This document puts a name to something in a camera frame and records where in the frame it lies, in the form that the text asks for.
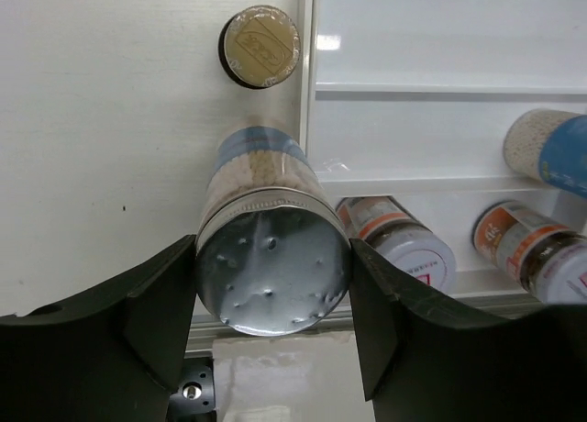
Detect left yellow small bottle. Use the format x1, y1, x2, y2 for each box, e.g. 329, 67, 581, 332
217, 5, 302, 90

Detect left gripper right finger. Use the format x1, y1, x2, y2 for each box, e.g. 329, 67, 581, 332
349, 239, 586, 421

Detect white tiered plastic tray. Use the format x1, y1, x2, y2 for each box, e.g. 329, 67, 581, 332
187, 0, 587, 350

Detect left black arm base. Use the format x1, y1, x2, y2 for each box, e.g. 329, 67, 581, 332
166, 357, 217, 422

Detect white-lid sauce jar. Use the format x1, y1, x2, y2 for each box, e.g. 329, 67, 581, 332
472, 200, 586, 305
336, 196, 457, 294

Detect silver-lid shaker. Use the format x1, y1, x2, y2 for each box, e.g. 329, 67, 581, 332
194, 116, 351, 337
503, 108, 586, 198

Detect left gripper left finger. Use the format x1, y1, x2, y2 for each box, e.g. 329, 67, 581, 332
1, 236, 196, 421

